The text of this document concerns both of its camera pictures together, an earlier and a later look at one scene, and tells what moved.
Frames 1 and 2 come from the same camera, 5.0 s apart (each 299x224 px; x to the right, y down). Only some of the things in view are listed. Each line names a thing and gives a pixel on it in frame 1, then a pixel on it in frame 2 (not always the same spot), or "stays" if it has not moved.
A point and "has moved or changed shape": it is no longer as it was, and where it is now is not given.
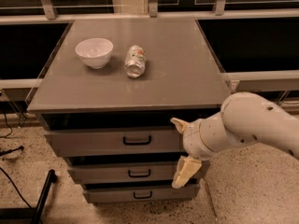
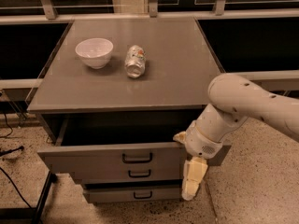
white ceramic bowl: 95,51 stays
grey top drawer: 106,140 has moved or changed shape
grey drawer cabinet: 106,98 stays
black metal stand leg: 30,213 stays
